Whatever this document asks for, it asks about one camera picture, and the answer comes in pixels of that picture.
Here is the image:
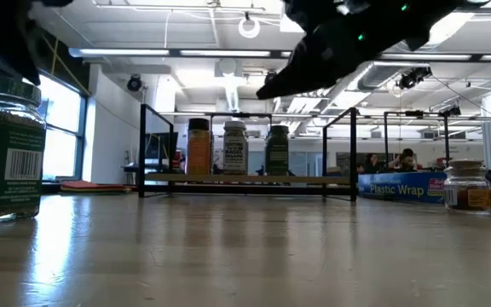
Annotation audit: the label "long ceiling light strip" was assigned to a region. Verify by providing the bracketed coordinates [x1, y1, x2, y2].
[68, 46, 491, 61]

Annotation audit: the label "green folder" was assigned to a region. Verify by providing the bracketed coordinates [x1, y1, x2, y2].
[60, 187, 132, 195]

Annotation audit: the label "red folder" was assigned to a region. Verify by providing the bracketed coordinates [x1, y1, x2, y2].
[60, 180, 132, 192]

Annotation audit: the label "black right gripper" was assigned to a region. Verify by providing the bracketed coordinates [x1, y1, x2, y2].
[257, 0, 400, 101]

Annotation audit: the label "white lid seasoning jar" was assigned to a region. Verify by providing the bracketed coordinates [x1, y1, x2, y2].
[222, 120, 249, 175]

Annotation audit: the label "green lid herb jar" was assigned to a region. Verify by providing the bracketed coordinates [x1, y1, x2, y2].
[0, 75, 47, 224]
[264, 125, 291, 176]

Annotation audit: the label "yellow cable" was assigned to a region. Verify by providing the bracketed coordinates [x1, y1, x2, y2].
[40, 36, 91, 95]

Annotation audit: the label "wooden shelf riser black legs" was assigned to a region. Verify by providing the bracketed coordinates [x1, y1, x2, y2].
[137, 103, 357, 202]

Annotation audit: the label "person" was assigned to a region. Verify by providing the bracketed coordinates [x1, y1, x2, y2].
[392, 148, 419, 172]
[362, 153, 383, 174]

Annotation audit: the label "silver ventilation duct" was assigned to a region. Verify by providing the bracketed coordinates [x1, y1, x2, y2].
[358, 62, 432, 91]

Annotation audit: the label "white hanging cable ring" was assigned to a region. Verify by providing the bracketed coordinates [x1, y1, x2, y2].
[237, 11, 262, 40]

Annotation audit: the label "blue plastic wrap box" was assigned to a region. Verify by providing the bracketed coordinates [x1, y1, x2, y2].
[357, 169, 491, 210]

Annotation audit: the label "small glass jar cork lid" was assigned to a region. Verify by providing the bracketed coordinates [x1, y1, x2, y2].
[443, 159, 491, 214]

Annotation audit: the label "orange spice jar SPICES 3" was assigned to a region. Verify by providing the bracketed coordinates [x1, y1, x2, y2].
[185, 118, 211, 175]

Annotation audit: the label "black ceiling projector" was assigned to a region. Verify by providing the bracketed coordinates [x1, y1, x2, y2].
[396, 67, 433, 90]

